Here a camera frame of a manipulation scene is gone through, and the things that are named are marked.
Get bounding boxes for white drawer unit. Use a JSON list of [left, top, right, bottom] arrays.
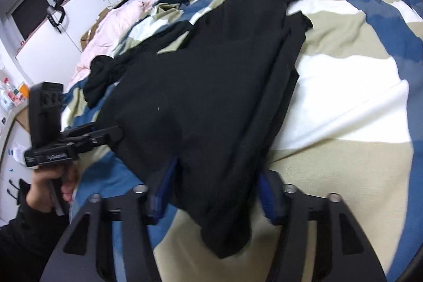
[[0, 117, 34, 223]]

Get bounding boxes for blue beige checked blanket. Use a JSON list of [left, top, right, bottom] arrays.
[[61, 0, 423, 282]]

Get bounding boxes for black sheer tights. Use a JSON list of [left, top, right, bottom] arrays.
[[82, 22, 194, 111]]

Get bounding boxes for pink quilt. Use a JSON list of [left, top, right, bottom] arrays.
[[68, 0, 162, 94]]

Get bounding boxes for white cabinet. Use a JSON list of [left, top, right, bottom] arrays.
[[15, 0, 151, 94]]

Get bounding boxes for group of small bottles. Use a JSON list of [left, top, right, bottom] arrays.
[[0, 62, 20, 111]]

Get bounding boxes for brown cardboard box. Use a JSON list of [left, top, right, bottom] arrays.
[[80, 6, 111, 53]]

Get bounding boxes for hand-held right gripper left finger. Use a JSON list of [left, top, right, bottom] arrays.
[[40, 156, 181, 282]]

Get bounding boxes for black strap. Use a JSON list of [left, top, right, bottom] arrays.
[[48, 4, 67, 35]]

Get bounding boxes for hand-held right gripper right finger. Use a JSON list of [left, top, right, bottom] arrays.
[[258, 170, 387, 282]]

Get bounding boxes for black thick garment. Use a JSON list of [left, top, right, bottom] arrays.
[[94, 0, 314, 259]]

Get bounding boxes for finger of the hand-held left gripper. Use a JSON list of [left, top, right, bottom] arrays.
[[79, 125, 125, 150], [60, 123, 96, 139]]

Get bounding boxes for orange box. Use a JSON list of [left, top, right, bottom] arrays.
[[17, 83, 31, 101]]

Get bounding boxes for person's left forearm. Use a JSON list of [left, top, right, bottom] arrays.
[[0, 179, 71, 282]]

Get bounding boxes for person's left hand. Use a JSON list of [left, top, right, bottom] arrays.
[[26, 165, 80, 213]]

